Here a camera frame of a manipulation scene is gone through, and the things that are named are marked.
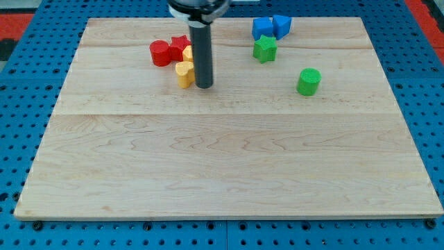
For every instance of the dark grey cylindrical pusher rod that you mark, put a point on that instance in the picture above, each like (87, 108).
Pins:
(201, 46)

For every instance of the yellow block behind rod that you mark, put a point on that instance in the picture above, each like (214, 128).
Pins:
(187, 54)

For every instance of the red star block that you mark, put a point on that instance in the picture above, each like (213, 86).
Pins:
(177, 46)

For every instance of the yellow heart block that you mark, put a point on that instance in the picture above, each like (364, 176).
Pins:
(185, 73)

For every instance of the red cylinder block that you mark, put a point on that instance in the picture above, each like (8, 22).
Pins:
(160, 53)

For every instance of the blue cube block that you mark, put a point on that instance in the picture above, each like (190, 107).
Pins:
(262, 26)

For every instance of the green star block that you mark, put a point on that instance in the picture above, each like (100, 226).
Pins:
(265, 49)

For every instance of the blue triangular block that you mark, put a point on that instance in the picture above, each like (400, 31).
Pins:
(281, 26)

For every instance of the green cylinder block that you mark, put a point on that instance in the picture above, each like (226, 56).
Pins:
(308, 81)

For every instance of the light wooden board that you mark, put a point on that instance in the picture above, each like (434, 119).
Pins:
(126, 143)

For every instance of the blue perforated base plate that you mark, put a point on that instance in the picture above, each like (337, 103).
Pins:
(33, 76)

